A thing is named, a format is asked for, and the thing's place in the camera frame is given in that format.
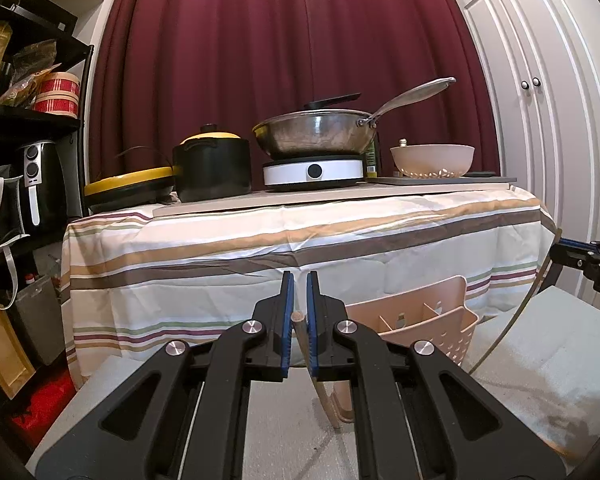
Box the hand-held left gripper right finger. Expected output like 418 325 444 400
306 270 566 480

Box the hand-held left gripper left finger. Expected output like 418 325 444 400
35 270 296 480

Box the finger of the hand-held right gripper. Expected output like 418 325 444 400
534 238 597 294

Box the wooden chopstick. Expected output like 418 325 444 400
290 311 342 430
469 227 565 377

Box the pink plastic utensil basket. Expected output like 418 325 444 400
330 275 481 423

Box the striped tablecloth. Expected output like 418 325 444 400
60 185 556 391

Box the grey cutting mat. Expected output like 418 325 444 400
365 174 518 185

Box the white wardrobe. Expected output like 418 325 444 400
435 0 600 306

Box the beige counter board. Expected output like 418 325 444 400
152 182 513 218

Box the white induction cooker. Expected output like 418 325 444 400
262 152 367 191

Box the pink colander bowl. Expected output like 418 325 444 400
390 144 476 179

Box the black pot with yellow lid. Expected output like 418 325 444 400
172 124 252 202

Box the green bottle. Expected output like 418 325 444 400
364 132 381 179

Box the stainless steel wok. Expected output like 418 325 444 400
252 77 457 159

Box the yellow electric griddle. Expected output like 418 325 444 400
84 166 177 214

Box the grey bin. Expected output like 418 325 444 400
10 275 69 367

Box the red bag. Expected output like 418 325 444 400
7 370 77 447

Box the black air fryer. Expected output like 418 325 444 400
15 142 70 237

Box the yellow wooden box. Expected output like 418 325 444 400
0 307 37 401

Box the maroon curtain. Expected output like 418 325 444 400
87 0 501 196

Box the black shelf rack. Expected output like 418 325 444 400
0 0 96 411

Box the red striped round box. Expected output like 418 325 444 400
32 72 81 119

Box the brown snack bag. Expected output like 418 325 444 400
0 40 62 107

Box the black box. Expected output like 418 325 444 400
9 0 79 37

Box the black pan handle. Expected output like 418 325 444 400
304 93 362 110

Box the black power cord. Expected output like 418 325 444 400
116 145 175 167

